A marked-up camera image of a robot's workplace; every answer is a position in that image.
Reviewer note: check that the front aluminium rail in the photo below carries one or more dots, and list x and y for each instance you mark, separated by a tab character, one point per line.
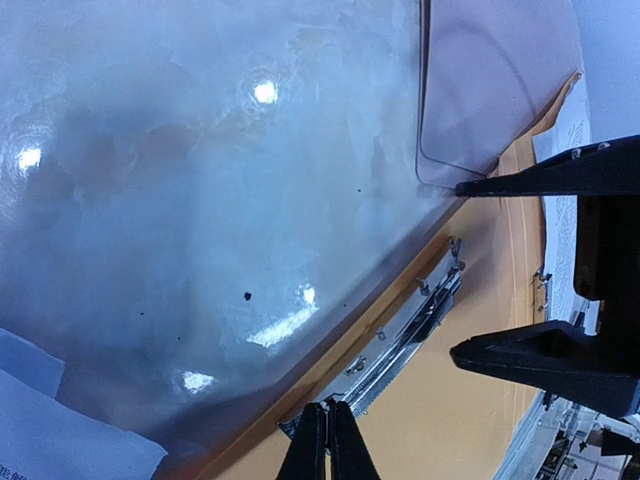
560	439

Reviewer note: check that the stack of printed papers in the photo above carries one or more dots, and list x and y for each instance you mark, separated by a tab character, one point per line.
570	129

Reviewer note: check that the orange file folder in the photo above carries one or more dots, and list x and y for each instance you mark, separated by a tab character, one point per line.
433	421

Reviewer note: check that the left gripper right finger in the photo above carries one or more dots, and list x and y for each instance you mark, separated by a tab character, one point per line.
350	458

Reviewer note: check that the metal folder spine clip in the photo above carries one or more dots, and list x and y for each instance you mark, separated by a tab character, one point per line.
541	291

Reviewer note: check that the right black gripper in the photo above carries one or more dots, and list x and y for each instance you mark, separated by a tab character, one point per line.
600	372

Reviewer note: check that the metal folder cover clip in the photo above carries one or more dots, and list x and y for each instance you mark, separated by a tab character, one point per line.
395	340

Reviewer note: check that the remaining white paper stack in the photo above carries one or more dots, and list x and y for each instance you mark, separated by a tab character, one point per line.
43	439

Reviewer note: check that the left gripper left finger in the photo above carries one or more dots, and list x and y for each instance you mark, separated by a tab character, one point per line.
305	457

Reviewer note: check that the translucent grey plastic sheet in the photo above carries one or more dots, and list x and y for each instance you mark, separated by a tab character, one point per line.
488	72

